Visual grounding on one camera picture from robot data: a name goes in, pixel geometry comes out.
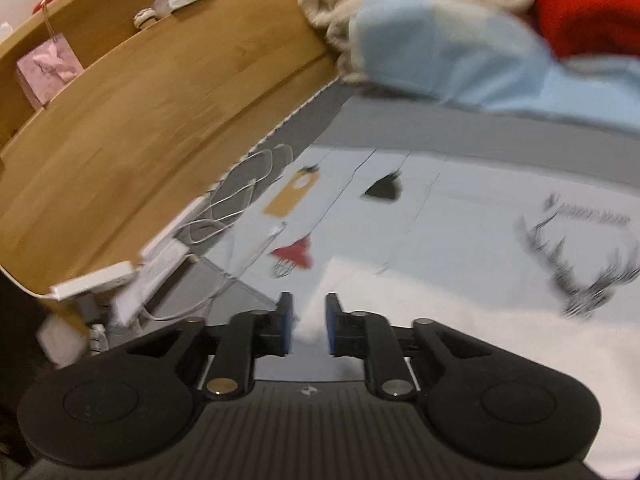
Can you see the red round object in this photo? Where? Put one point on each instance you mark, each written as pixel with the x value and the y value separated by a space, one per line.
pixel 40 5

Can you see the wooden headboard shelf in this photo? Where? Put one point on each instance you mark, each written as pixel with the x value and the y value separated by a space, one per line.
pixel 156 116

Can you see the red fabric item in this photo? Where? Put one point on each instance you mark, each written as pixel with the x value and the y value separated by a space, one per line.
pixel 584 27

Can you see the light blue blanket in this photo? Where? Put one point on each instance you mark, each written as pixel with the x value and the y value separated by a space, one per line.
pixel 474 57

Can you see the pink gift bag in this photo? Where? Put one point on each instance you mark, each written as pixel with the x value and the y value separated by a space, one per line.
pixel 46 70

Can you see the white power adapter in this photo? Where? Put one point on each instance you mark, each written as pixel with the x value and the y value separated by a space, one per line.
pixel 60 342

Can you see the white small garment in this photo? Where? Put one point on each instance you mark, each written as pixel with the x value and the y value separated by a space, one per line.
pixel 603 356

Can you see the grey printed bed sheet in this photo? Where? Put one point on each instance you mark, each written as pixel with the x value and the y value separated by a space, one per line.
pixel 506 212

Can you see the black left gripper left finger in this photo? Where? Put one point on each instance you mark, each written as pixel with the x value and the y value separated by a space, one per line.
pixel 236 346

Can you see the white power strip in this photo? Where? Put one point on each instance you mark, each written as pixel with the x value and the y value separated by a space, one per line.
pixel 103 280

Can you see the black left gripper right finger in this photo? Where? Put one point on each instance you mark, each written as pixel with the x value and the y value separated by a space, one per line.
pixel 381 347

